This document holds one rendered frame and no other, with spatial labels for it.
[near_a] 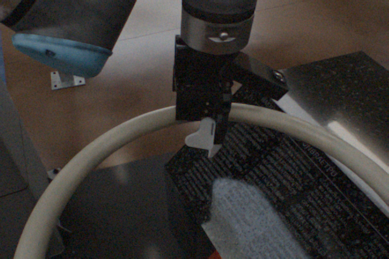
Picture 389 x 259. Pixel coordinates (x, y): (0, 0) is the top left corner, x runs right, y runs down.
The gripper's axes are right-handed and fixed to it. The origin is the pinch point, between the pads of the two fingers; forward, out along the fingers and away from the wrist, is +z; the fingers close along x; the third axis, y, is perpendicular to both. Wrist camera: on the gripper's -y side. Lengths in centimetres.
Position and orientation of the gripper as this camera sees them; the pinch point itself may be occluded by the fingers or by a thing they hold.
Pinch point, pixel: (212, 140)
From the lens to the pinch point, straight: 59.4
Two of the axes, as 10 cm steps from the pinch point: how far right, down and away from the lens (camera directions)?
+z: -0.7, 6.9, 7.2
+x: 1.1, 7.3, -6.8
